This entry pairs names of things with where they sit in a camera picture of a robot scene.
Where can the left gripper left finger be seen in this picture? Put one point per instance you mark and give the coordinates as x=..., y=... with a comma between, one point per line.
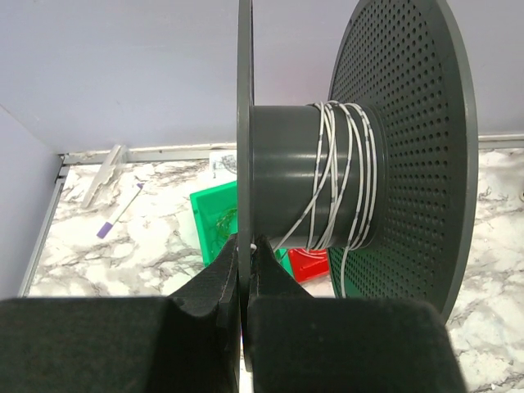
x=188, y=341

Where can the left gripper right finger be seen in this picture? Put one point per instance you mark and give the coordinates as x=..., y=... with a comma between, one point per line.
x=299, y=343

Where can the black spool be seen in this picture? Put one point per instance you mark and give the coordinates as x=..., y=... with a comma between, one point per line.
x=382, y=175

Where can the red plastic bin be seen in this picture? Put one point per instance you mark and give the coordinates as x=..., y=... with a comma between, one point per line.
x=308, y=265

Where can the green plastic bin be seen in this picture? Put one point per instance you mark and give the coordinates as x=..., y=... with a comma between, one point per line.
x=215, y=214

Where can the purple capped marker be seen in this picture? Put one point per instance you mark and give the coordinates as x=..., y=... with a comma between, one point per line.
x=123, y=204

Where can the white label card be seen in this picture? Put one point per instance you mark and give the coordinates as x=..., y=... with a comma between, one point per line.
x=223, y=165

